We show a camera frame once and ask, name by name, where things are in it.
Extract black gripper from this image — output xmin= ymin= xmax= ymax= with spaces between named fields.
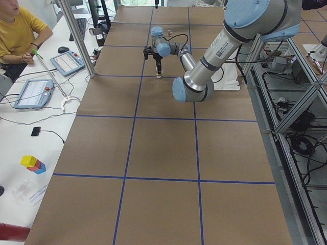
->
xmin=152 ymin=0 xmax=162 ymax=75

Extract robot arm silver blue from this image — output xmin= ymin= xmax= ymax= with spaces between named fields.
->
xmin=150 ymin=1 xmax=302 ymax=102

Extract black keyboard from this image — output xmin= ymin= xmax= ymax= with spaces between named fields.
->
xmin=75 ymin=18 xmax=87 ymax=40

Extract teach pendant far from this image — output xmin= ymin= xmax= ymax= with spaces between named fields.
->
xmin=50 ymin=51 xmax=85 ymax=77

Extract teach pendant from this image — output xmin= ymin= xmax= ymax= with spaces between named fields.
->
xmin=50 ymin=51 xmax=85 ymax=77
xmin=13 ymin=79 xmax=54 ymax=109

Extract black computer mouse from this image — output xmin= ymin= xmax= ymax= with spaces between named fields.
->
xmin=57 ymin=46 xmax=69 ymax=54

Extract reacher grabber stick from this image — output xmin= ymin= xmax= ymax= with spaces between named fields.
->
xmin=32 ymin=48 xmax=81 ymax=112

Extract brown paper table mat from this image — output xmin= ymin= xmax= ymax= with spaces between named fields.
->
xmin=26 ymin=7 xmax=292 ymax=244

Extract person in yellow shirt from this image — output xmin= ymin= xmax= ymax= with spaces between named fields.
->
xmin=1 ymin=1 xmax=53 ymax=82

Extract teach pendant near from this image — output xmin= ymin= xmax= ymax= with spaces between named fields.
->
xmin=13 ymin=79 xmax=54 ymax=109

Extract small black device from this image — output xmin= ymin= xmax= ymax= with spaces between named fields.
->
xmin=31 ymin=127 xmax=41 ymax=137

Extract stacked coloured blocks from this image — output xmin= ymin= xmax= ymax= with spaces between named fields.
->
xmin=20 ymin=155 xmax=46 ymax=175

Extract clear plastic bag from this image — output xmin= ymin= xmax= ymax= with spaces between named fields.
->
xmin=12 ymin=180 xmax=35 ymax=204

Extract red water bottle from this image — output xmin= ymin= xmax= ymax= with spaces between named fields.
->
xmin=1 ymin=223 xmax=31 ymax=242

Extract black camera cable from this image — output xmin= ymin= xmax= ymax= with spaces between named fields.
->
xmin=163 ymin=34 xmax=192 ymax=55

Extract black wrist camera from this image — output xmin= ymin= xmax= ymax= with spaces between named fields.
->
xmin=143 ymin=46 xmax=155 ymax=60

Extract aluminium frame post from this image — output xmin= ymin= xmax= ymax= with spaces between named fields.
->
xmin=58 ymin=0 xmax=95 ymax=78

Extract aluminium frame rack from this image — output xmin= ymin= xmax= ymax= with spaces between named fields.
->
xmin=240 ymin=10 xmax=327 ymax=245

